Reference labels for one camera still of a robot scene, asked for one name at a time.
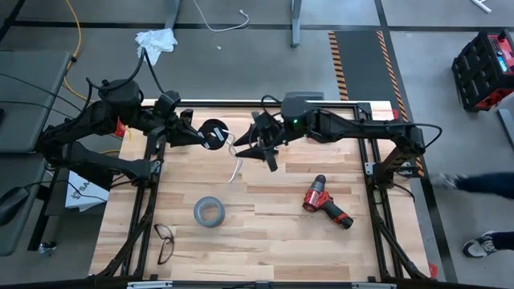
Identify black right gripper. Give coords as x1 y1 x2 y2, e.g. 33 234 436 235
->
234 111 285 161

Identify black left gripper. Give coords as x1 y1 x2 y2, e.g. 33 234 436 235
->
166 108 214 149

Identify black plastic cord spool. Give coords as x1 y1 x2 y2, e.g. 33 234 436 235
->
198 118 230 151

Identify large black round container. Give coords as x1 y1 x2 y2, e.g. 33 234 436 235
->
193 196 226 229

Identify white crumpled cloth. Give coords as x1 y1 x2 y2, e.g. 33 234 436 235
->
135 27 178 67

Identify grey table leg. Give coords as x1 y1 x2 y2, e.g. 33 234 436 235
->
164 0 182 31
291 0 303 48

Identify white paper sheet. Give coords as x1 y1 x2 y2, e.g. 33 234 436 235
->
64 170 110 213

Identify black hazard stripe floor mat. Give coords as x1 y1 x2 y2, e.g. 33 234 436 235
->
328 30 425 177

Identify grey desk top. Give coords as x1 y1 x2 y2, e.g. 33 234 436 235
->
0 51 72 155
0 153 50 258

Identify desk caster wheel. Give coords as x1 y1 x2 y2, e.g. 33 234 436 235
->
38 240 57 257

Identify black computer mouse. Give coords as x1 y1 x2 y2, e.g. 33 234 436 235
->
0 186 30 226

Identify person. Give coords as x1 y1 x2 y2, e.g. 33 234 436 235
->
431 171 514 259

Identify red black tool crate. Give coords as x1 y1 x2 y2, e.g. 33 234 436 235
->
451 28 514 113

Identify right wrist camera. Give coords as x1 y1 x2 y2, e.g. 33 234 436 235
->
263 150 279 173

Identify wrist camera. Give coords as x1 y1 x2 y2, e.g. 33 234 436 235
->
263 150 279 173
154 90 182 118

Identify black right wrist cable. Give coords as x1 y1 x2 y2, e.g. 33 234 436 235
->
259 94 284 118

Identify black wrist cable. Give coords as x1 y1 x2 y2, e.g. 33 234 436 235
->
259 94 284 118
85 47 165 96

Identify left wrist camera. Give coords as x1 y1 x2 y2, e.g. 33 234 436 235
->
154 90 182 118

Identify red black cordless drill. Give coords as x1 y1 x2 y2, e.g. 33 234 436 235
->
301 173 354 230

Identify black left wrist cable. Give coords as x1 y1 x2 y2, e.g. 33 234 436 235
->
85 47 165 96

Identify black metal table frame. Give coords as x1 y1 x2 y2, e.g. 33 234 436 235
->
90 99 433 289

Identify black frame safety glasses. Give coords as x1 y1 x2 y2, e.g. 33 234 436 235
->
153 223 176 266

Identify white floor cable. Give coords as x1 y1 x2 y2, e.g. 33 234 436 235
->
192 0 251 33

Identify yellow extension cable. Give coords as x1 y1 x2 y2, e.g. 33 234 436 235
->
62 0 133 156

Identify thin black desk cable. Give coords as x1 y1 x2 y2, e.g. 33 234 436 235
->
0 71 85 113

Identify black right elbow cable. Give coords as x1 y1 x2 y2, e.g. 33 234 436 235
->
415 122 443 150

